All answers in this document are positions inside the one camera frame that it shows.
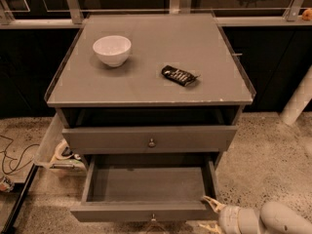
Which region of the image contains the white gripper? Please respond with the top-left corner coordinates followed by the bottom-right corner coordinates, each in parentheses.
top-left (201, 196), bottom-right (241, 234)

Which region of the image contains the grey drawer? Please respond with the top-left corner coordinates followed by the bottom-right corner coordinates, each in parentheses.
top-left (70, 153), bottom-right (218, 222)
top-left (62, 106), bottom-right (238, 154)

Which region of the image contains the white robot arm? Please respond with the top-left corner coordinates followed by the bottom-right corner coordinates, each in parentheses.
top-left (201, 196), bottom-right (312, 234)

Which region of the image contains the grey drawer cabinet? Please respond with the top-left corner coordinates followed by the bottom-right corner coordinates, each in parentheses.
top-left (44, 12), bottom-right (257, 180)

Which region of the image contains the grey top drawer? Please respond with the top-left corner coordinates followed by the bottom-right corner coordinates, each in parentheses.
top-left (62, 106), bottom-right (238, 154)

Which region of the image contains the black snack wrapper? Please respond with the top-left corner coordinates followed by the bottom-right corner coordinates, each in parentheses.
top-left (161, 65), bottom-right (197, 87)

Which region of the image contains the white pillar leg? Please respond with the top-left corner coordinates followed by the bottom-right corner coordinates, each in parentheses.
top-left (280, 65), bottom-right (312, 125)

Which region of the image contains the clear plastic storage bin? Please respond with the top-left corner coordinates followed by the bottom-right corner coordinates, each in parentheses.
top-left (34, 115), bottom-right (86, 177)

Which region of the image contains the white ceramic bowl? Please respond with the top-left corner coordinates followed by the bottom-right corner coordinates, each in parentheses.
top-left (93, 35), bottom-right (132, 67)

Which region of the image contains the orange fruit on ledge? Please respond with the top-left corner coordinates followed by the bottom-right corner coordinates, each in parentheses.
top-left (302, 8), bottom-right (312, 20)

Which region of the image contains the black cable on floor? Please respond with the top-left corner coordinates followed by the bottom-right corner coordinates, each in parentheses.
top-left (0, 134), bottom-right (41, 176)

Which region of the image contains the metal window railing frame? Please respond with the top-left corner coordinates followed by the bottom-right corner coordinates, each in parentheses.
top-left (0, 0), bottom-right (312, 28)

